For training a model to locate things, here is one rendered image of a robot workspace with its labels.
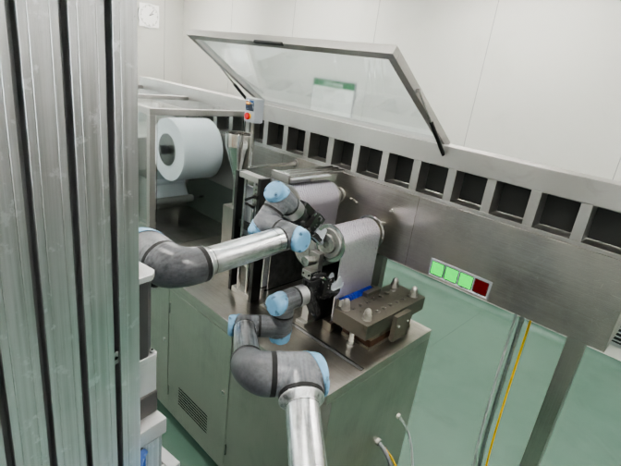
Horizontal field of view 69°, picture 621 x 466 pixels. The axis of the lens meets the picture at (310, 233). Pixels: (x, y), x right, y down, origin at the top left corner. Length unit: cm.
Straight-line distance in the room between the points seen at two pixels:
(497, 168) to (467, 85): 268
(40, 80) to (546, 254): 150
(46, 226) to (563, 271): 148
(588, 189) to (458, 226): 44
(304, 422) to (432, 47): 386
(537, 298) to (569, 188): 38
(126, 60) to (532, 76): 377
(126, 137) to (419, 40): 418
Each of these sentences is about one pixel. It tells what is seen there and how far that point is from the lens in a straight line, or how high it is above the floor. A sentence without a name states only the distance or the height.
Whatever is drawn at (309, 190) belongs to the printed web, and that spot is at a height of 140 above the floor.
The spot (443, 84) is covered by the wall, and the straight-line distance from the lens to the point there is 444.
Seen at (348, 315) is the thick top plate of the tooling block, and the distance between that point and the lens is 169.
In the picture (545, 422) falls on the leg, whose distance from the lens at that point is 210.
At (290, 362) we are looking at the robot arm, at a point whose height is 116.
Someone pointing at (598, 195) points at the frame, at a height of 161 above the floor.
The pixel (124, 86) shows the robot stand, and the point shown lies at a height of 182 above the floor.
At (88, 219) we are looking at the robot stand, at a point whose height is 167.
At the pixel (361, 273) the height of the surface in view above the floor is 111.
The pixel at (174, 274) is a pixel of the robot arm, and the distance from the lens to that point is 114.
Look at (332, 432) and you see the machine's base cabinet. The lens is 168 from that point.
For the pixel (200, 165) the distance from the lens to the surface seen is 243.
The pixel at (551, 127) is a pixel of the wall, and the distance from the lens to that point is 407.
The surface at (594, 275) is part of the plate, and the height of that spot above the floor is 137.
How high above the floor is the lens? 186
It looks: 20 degrees down
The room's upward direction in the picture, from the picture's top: 8 degrees clockwise
